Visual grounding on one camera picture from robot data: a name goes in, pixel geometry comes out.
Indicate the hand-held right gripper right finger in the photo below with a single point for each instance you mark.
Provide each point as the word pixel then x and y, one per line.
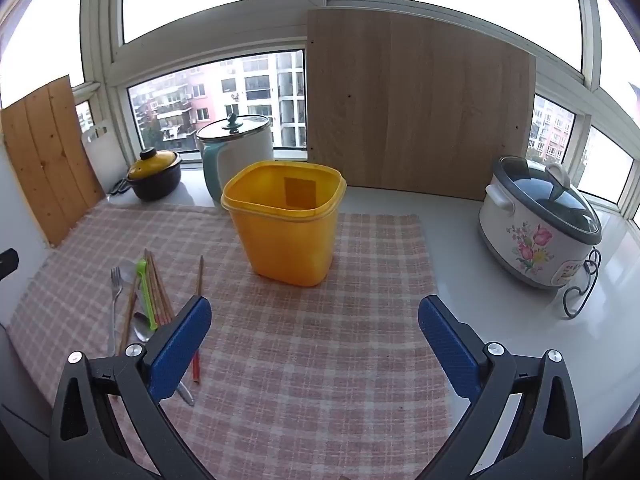
pixel 450 350

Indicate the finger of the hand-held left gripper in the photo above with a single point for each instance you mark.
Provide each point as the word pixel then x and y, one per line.
pixel 7 262

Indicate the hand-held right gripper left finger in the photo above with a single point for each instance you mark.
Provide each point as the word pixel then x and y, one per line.
pixel 180 345

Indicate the metal spoon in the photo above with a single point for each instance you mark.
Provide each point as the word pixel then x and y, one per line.
pixel 141 330

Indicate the green plastic spoon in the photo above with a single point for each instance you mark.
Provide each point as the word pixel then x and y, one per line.
pixel 147 300

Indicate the metal fork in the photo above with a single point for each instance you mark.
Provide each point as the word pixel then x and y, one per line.
pixel 115 300

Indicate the translucent rice paddle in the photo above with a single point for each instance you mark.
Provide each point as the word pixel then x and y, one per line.
pixel 129 272

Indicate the yellow plastic container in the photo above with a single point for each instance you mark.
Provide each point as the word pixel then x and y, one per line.
pixel 285 245

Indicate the wooden plank board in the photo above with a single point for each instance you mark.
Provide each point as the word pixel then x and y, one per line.
pixel 45 160

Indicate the pink plaid cloth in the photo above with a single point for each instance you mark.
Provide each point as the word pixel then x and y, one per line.
pixel 325 360

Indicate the black scissors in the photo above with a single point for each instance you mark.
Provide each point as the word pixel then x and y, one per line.
pixel 119 189

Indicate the flower print rice cooker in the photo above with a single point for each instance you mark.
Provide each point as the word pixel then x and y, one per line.
pixel 520 230

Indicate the white cutting board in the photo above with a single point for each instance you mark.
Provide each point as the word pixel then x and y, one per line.
pixel 107 160

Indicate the black pot yellow lid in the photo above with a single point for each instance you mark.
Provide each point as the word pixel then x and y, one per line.
pixel 155 185

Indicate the large light wood panel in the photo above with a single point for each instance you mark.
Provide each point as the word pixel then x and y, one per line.
pixel 415 110

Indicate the apartment buildings outside window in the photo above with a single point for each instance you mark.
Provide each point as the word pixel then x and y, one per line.
pixel 250 90

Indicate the white window frame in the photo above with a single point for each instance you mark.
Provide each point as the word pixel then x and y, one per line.
pixel 215 40

